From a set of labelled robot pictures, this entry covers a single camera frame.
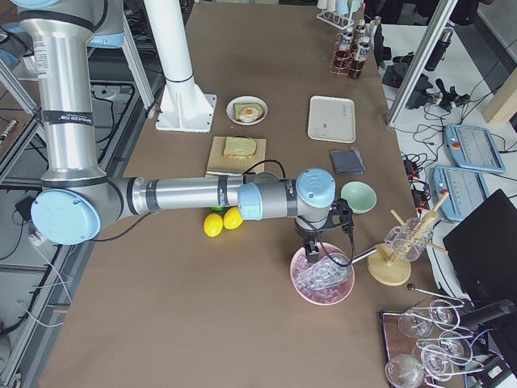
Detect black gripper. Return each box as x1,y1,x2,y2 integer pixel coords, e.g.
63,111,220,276
295,217,326,264

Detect plain toast slice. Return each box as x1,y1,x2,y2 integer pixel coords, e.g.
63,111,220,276
223,137,257,158

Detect toast slice with fried egg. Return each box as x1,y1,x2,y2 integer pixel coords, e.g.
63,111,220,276
233,103,264,123

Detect white round plate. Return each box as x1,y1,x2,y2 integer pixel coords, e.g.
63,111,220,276
226,95,268,126

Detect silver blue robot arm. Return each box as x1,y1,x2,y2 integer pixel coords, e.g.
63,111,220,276
17,1,335,263

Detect cream rectangular tray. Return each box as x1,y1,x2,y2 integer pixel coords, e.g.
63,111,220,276
307,95,356,144

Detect wine glass rack tray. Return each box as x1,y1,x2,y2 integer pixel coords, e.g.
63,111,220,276
380,297,484,387

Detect metal ice scoop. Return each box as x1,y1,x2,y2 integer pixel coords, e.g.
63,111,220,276
296,247,377,290

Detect pink bowl of ice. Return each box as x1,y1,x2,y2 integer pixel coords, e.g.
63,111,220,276
290,242,355,306

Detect wooden cup drying stand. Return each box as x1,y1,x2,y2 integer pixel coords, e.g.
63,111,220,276
367,191,449,286

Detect mint green bowl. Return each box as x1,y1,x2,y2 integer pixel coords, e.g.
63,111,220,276
340,181,377,214

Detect yellow lemon right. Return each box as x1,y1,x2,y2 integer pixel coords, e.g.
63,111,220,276
223,207,243,230

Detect yellow lemon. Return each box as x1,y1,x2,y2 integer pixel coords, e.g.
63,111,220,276
223,207,243,230
203,213,224,238

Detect clear glass mug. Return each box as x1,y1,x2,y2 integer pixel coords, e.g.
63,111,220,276
385,217,433,262

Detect grey folded cloth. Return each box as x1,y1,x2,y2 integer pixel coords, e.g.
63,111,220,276
330,148,365,175

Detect yellow lemon left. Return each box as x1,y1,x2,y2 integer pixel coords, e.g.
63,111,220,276
203,213,224,238

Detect bamboo cutting board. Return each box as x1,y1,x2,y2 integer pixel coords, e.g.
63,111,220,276
205,137,267,176

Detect blue teach pendant lower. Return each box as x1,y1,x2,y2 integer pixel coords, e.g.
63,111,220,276
433,166,490,222

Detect blue teach pendant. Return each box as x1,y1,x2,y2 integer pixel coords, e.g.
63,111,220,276
444,124,506,173
433,166,490,222

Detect black laptop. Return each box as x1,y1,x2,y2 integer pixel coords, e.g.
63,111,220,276
443,189,516,302

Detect blue teach pendant upper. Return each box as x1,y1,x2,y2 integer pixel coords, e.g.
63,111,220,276
444,124,506,173

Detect black thermos bottle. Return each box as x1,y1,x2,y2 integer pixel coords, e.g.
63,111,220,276
424,28,453,71

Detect white cup rack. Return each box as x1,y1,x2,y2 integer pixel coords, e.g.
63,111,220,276
316,0,364,31

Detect copper wire bottle rack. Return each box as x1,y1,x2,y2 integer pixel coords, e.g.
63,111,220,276
330,42,360,78

